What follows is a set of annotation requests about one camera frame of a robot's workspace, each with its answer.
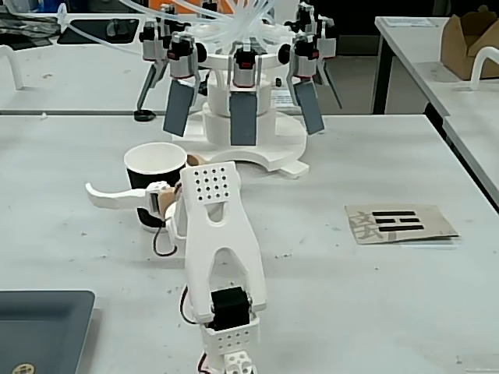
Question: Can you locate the tan gripper body with servo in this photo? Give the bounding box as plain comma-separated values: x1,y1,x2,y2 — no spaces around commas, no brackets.
157,182,184,217

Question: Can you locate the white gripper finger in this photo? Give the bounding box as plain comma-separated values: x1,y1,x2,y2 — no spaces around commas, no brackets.
85,181,169,217

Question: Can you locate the black paper cup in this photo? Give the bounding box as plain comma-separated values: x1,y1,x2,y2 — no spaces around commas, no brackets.
123,142,188,234

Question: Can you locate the grey dispenser unit with plate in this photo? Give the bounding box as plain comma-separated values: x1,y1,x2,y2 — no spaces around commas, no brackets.
317,15,345,111
162,30,200,138
135,19,169,112
228,44,261,147
288,33,327,136

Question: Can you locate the white round machine base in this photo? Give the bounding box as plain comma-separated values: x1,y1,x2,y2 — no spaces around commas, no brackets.
200,52,311,180

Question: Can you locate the white printed label sheet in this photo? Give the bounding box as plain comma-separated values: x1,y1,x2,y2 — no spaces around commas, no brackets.
271,90,301,108

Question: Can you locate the clear plastic tube bundle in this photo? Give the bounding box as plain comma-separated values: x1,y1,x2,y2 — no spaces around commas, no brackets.
58,0,281,51

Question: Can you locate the dark grey plastic tray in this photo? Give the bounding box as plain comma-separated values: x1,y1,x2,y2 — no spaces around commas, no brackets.
0,289,97,374

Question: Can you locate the black flat tray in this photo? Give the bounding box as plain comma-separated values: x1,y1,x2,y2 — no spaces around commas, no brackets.
57,17,141,44

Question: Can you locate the white table with black leg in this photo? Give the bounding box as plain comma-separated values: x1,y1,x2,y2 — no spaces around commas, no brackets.
372,16,499,118

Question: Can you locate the cardboard card with black bars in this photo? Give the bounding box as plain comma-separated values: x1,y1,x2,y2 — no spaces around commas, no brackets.
345,203,461,245

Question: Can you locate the brown cardboard box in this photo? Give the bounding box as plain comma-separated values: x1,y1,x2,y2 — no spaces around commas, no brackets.
440,4,499,81

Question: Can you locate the red black wrist cable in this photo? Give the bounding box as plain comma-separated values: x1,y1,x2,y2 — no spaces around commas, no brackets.
152,220,177,258

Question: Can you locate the red black arm cable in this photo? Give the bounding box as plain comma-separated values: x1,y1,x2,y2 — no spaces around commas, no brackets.
179,286,196,325

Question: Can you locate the white bent pipe handle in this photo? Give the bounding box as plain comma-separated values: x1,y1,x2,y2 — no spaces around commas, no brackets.
469,44,499,90
0,44,25,90

